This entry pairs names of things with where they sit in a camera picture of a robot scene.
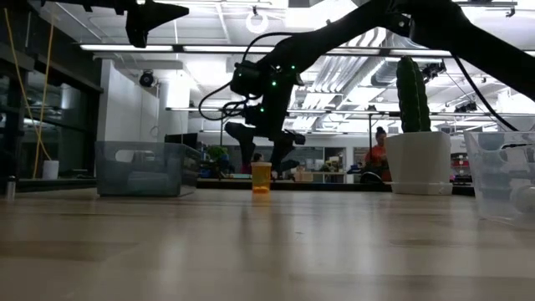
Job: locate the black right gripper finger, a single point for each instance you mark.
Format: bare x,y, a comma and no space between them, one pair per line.
284,154
244,140

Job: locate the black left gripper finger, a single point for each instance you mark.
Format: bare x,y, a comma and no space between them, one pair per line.
161,12

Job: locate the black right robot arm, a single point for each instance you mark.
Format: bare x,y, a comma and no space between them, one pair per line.
334,42

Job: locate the orange translucent pill bottle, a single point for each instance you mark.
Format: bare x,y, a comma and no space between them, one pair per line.
261,177

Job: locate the smoky grey plastic bin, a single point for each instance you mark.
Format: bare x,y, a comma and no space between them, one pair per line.
142,171

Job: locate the clear plastic bin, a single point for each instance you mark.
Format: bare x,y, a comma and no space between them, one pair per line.
497,175

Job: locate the long ceiling light strip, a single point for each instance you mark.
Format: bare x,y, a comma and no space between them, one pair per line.
125,48

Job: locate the person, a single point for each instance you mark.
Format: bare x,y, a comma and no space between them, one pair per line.
378,154
257,157

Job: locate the green leafy plant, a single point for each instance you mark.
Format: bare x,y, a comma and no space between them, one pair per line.
217,152

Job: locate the black monitor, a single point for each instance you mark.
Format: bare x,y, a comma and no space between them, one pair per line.
181,139

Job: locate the white hexagonal planter pot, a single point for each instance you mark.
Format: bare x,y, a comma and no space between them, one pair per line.
418,156

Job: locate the tall green cactus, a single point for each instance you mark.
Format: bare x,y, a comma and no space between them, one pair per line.
413,96

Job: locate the white planter saucer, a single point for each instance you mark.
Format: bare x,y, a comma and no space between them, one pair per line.
422,188

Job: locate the white cylinder cup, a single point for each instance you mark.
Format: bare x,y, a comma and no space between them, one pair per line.
50,169

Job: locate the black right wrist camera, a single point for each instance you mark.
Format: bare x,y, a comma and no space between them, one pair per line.
244,79

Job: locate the black metal rack frame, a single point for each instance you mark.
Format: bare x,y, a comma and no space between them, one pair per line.
188,109

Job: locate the silver ventilation duct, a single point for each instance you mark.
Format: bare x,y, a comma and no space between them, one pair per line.
388,71

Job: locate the small grey cylinder post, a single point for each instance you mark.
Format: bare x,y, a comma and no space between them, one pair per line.
10,188

